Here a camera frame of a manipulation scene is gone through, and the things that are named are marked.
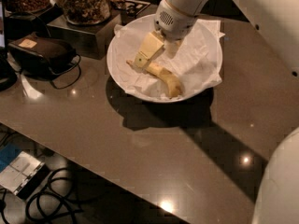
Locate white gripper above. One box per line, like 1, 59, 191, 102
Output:
134, 0, 197, 68

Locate yellow banana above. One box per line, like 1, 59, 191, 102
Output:
126, 60, 183, 98

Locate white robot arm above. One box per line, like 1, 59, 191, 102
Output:
134, 0, 299, 224

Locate white bowl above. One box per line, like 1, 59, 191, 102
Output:
107, 13, 224, 104

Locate white paper liner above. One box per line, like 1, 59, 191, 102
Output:
112, 17, 226, 101

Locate dark metal jar stand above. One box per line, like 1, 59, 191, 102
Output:
48, 10, 121, 60

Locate glass jar of granola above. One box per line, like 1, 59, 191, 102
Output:
57, 0, 111, 25

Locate black pouch with label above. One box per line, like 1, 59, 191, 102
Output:
8, 33, 78, 79

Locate dark stand under left jar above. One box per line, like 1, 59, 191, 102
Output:
5, 6, 63, 40

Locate black device at left edge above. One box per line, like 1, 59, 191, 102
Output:
0, 0, 18, 91

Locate blue object on floor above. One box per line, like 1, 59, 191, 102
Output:
0, 144, 21, 172

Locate white box on floor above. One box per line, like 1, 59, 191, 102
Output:
0, 151, 50, 200

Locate black cable on table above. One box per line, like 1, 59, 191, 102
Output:
18, 11, 82, 91

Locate black cables on floor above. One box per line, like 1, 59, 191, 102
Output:
0, 131, 104, 224

